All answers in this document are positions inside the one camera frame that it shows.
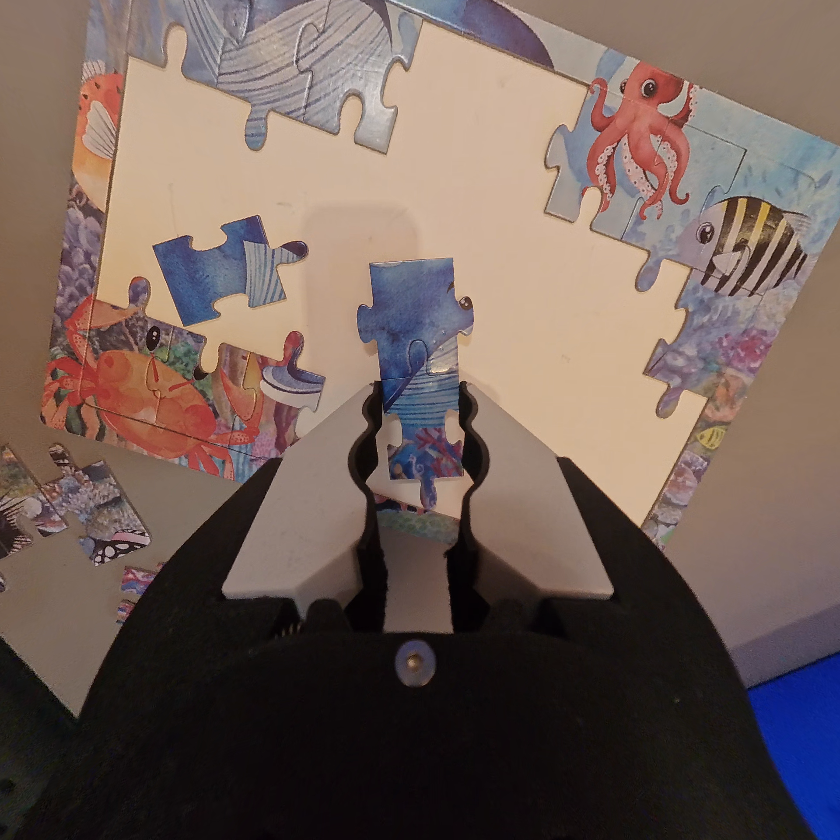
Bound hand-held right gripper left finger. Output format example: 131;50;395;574
222;381;389;632

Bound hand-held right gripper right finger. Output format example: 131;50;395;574
448;380;613;632

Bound striped whale belly puzzle piece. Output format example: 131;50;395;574
379;340;463;439

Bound dark blue whale eye piece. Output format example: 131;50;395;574
357;258;475;382

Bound purple blue edge puzzle piece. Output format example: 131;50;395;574
644;276;770;421

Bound dark blue striped puzzle piece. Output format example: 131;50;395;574
152;215;308;328

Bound sea print jigsaw puzzle board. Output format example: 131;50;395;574
39;0;840;552

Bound joined orange crab puzzle pieces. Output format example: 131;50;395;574
42;276;327;483

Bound black mesh chair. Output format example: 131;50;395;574
0;633;81;840

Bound joined blue whale puzzle pieces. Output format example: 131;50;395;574
163;0;424;153

